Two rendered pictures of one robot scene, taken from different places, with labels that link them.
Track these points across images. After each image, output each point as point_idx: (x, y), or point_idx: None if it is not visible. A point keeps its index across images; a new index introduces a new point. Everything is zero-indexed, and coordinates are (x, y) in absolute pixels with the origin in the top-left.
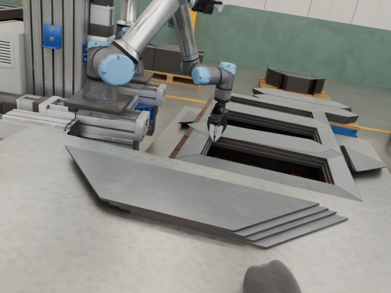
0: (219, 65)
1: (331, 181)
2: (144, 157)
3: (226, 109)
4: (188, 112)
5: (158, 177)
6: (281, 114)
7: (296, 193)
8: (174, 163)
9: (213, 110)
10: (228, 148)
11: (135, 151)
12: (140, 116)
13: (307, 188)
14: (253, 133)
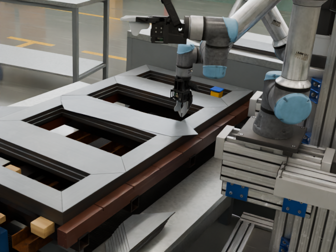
0: (194, 46)
1: (110, 88)
2: (262, 57)
3: (172, 89)
4: (137, 240)
5: (258, 46)
6: (32, 142)
7: (197, 43)
8: (247, 54)
9: (193, 83)
10: None
11: (266, 59)
12: (259, 94)
13: (143, 83)
14: (126, 119)
